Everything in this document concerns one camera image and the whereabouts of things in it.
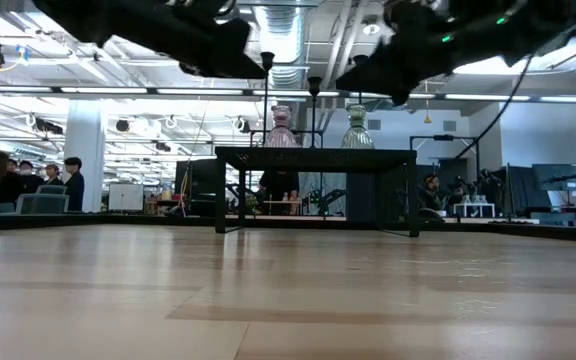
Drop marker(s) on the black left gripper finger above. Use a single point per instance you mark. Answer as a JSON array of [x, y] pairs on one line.
[[223, 55]]

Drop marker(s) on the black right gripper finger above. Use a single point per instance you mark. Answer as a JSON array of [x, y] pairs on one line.
[[368, 75], [402, 97]]

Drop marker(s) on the short black candlestick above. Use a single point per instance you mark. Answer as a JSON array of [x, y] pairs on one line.
[[314, 84]]

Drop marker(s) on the pale green glass candle holder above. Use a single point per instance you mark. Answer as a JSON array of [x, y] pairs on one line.
[[357, 137]]

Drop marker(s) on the pink ribbed glass candle holder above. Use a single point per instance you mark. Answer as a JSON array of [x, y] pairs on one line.
[[282, 137]]

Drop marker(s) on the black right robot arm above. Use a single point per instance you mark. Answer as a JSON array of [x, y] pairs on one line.
[[568, 20]]

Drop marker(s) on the yellow hanging tag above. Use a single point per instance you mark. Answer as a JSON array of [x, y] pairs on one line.
[[426, 119]]

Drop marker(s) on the white round ceiling sensor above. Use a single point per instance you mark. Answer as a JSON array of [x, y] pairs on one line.
[[370, 27]]

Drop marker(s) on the long ceiling light strip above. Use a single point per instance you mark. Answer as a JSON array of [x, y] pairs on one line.
[[118, 90]]

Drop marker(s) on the black perforated metal shelf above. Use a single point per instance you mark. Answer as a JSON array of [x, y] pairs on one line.
[[318, 160]]

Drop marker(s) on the person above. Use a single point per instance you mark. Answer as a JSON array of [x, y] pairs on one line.
[[74, 190], [278, 182], [30, 180], [432, 195], [53, 175], [0, 185]]

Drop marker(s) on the white pillar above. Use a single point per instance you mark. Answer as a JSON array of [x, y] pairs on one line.
[[83, 140]]

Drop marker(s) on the black cabinet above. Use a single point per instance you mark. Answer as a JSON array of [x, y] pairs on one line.
[[195, 185]]

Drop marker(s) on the white cabinet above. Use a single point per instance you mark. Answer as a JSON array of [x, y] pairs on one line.
[[127, 197]]

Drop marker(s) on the gray computer monitor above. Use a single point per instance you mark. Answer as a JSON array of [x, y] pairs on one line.
[[555, 177]]

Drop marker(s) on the gray chair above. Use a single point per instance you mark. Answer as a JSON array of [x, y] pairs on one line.
[[43, 204]]

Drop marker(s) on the gray wall vent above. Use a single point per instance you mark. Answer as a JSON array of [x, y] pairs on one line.
[[449, 125], [374, 125]]

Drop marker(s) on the black metal frame stand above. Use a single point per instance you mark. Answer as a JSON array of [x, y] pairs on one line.
[[443, 137]]

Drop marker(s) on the silver ventilation duct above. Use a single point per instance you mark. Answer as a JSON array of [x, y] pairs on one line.
[[283, 35]]

